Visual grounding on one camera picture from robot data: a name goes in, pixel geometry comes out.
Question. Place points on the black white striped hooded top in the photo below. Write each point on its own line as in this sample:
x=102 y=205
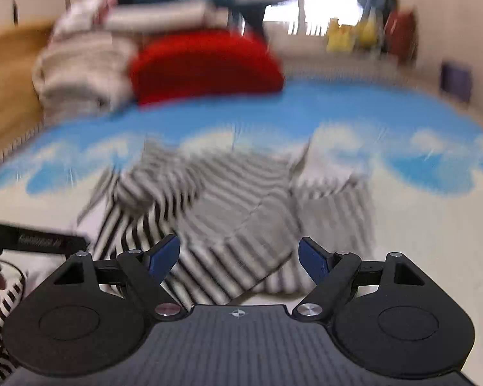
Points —
x=233 y=217

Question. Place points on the red cushion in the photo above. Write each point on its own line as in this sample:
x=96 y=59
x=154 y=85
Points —
x=400 y=34

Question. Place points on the yellow plush toy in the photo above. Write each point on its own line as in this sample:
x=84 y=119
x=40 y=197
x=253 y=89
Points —
x=366 y=32
x=340 y=36

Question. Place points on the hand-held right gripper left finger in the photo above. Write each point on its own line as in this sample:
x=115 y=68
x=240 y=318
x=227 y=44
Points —
x=163 y=255

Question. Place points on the folded red blanket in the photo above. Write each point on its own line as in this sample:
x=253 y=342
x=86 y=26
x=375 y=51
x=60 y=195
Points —
x=209 y=64

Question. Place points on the wooden bed frame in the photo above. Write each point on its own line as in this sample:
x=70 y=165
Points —
x=8 y=100

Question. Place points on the purple box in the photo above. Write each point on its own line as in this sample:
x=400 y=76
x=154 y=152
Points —
x=456 y=82

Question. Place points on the folded white quilt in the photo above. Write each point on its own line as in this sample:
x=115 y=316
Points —
x=80 y=72

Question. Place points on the white and pink cloth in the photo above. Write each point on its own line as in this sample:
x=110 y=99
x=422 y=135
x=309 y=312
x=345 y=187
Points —
x=84 y=10

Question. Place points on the folded cream blanket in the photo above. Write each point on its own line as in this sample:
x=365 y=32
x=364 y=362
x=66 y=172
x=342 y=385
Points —
x=165 y=16

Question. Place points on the blue and beige bed sheet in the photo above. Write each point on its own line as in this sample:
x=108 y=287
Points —
x=426 y=217

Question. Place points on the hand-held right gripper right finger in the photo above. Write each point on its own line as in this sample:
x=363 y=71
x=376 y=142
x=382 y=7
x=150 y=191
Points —
x=314 y=259

